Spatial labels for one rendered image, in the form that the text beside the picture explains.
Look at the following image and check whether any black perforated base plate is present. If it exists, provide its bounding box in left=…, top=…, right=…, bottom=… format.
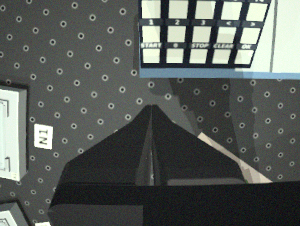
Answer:
left=0, top=0, right=300, bottom=226

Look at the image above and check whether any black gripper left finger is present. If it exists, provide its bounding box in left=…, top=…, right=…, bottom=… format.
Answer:
left=56, top=105, right=151, bottom=188

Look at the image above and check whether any blue and white plate washer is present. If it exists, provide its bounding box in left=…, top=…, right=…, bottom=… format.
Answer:
left=138, top=0, right=300, bottom=79

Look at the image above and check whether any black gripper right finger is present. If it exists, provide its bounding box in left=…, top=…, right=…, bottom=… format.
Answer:
left=152, top=105, right=246, bottom=186

